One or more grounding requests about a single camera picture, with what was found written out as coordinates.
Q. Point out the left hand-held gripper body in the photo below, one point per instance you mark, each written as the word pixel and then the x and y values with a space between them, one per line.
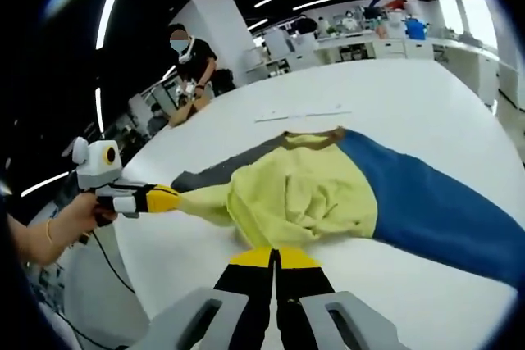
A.
pixel 96 163

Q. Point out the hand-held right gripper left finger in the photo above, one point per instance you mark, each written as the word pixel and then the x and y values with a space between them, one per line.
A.
pixel 193 321

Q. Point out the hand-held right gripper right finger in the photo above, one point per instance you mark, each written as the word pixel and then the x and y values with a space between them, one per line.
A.
pixel 316 317

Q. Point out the yellow blue grey garment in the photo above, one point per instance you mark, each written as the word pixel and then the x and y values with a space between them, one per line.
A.
pixel 311 194

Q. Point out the person's left hand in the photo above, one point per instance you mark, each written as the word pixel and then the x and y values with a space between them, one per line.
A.
pixel 76 219

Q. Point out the brown cardboard box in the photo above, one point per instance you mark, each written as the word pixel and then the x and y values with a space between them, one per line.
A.
pixel 184 114

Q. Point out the black bag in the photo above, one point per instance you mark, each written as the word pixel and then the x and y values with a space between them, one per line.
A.
pixel 223 81

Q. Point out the long white counter cabinet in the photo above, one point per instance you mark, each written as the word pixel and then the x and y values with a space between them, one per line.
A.
pixel 393 48

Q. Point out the blue bag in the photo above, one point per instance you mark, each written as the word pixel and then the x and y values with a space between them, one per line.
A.
pixel 415 29

